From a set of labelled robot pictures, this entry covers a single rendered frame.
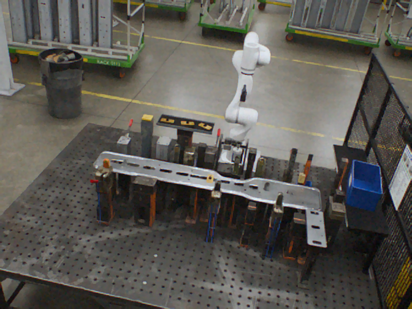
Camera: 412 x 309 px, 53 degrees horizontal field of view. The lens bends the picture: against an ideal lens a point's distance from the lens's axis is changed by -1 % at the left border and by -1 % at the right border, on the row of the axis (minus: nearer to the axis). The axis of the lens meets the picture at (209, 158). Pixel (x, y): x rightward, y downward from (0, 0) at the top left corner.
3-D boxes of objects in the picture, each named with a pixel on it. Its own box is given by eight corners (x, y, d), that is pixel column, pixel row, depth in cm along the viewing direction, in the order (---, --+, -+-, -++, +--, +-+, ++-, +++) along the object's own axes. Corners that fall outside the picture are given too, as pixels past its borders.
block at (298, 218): (281, 259, 240) (291, 222, 225) (281, 245, 249) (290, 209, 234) (297, 262, 239) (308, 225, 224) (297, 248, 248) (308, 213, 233)
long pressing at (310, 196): (89, 170, 244) (88, 168, 243) (103, 151, 263) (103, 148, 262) (322, 213, 233) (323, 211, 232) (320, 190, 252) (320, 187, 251)
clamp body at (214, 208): (200, 242, 244) (206, 197, 226) (204, 228, 254) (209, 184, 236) (216, 245, 244) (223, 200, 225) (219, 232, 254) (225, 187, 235)
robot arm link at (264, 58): (268, 53, 255) (268, 69, 229) (243, 49, 256) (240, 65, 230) (271, 38, 250) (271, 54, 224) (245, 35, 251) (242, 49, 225)
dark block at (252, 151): (238, 205, 278) (248, 152, 255) (240, 198, 283) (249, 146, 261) (246, 206, 277) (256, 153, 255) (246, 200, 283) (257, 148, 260)
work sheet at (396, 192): (395, 213, 214) (418, 164, 198) (387, 188, 233) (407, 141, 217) (400, 214, 214) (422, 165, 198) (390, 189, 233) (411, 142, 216)
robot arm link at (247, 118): (229, 132, 302) (233, 102, 289) (254, 135, 301) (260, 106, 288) (228, 140, 292) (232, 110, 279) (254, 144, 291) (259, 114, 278)
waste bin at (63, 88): (35, 118, 485) (27, 58, 446) (57, 99, 530) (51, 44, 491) (75, 125, 480) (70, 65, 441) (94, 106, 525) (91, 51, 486)
